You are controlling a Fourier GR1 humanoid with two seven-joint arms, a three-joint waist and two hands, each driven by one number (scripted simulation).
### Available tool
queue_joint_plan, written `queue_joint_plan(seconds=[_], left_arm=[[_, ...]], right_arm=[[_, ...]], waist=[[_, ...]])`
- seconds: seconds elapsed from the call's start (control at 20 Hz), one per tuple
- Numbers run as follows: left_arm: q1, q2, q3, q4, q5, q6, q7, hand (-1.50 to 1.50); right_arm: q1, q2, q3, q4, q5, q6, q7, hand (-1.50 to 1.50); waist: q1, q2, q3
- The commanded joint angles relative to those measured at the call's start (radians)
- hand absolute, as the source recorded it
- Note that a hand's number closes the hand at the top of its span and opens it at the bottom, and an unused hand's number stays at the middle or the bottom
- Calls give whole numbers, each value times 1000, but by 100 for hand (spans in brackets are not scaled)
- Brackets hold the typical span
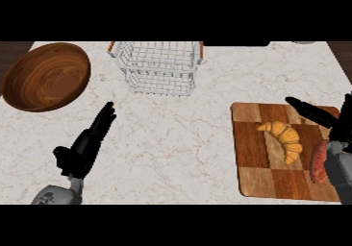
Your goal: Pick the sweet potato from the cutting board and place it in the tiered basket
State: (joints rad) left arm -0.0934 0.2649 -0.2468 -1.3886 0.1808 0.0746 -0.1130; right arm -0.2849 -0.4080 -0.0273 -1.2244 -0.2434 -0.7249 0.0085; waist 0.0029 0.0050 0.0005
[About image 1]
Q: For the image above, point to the red sweet potato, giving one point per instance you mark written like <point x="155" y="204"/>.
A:
<point x="318" y="163"/>

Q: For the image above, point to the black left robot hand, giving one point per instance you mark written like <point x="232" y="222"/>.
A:
<point x="84" y="147"/>

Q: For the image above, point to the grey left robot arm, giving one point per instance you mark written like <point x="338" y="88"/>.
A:
<point x="60" y="195"/>

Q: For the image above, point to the golden croissant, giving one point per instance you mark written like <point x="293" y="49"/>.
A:
<point x="284" y="139"/>

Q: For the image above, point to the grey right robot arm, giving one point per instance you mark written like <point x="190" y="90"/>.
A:
<point x="343" y="173"/>

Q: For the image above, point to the checkered wooden cutting board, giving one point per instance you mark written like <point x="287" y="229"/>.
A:
<point x="273" y="173"/>

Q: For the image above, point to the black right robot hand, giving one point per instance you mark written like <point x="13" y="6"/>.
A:
<point x="344" y="123"/>

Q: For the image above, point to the brown wooden bowl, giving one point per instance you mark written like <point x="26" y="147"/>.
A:
<point x="45" y="77"/>

